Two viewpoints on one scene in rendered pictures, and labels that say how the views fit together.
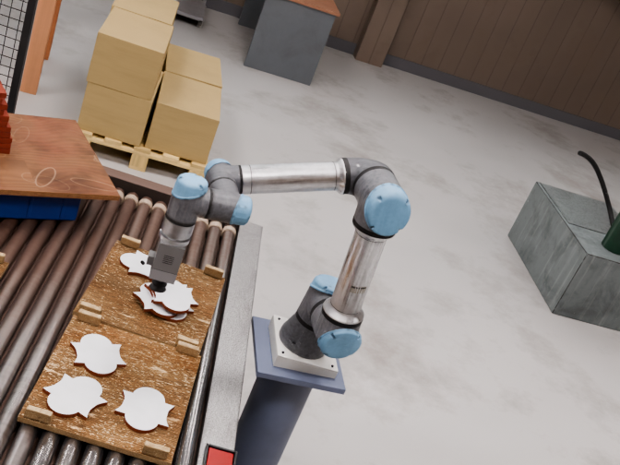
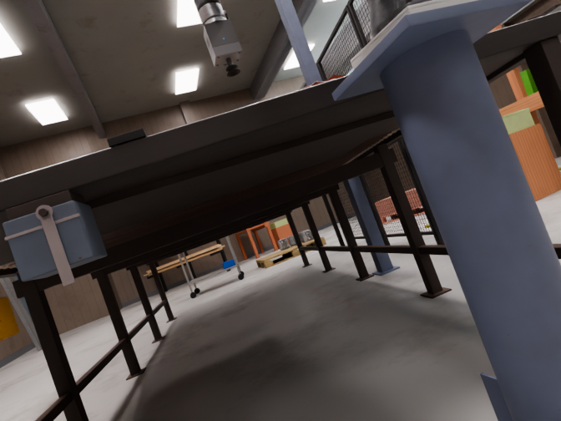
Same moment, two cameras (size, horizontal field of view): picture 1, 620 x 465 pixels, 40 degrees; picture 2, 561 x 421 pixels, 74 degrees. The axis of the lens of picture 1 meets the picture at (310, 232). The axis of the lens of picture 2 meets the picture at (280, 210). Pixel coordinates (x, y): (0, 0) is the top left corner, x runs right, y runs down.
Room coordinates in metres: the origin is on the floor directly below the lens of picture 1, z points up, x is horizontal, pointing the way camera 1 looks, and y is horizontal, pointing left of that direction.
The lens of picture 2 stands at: (1.75, -0.81, 0.64)
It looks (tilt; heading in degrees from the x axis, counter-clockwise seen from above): 2 degrees up; 89
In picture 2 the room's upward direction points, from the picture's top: 20 degrees counter-clockwise
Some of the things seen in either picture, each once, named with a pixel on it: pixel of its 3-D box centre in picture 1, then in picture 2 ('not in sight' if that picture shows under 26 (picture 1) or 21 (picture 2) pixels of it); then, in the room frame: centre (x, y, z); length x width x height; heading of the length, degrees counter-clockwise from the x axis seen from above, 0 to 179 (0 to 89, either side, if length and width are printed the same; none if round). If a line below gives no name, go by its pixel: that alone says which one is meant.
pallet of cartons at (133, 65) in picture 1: (160, 79); not in sight; (5.12, 1.26, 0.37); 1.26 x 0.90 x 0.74; 10
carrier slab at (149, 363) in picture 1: (117, 385); not in sight; (1.62, 0.29, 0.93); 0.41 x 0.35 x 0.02; 7
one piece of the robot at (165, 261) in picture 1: (164, 251); (222, 43); (1.78, 0.31, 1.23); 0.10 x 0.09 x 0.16; 104
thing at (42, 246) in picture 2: not in sight; (58, 242); (1.32, -0.05, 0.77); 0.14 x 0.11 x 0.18; 10
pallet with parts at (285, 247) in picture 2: not in sight; (288, 247); (1.75, 6.30, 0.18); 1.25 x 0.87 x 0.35; 18
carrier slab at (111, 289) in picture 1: (154, 294); not in sight; (2.03, 0.34, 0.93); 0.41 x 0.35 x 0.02; 5
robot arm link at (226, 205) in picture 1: (226, 203); not in sight; (1.84, 0.21, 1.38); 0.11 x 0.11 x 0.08; 24
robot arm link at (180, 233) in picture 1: (177, 225); (214, 17); (1.79, 0.30, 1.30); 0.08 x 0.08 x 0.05
